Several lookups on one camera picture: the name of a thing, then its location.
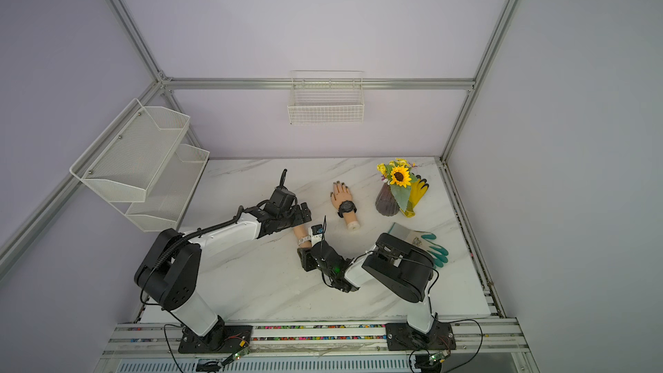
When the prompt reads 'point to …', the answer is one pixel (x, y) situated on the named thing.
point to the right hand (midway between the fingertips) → (305, 252)
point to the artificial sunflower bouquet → (399, 174)
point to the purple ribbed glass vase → (386, 203)
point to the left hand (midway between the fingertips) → (300, 217)
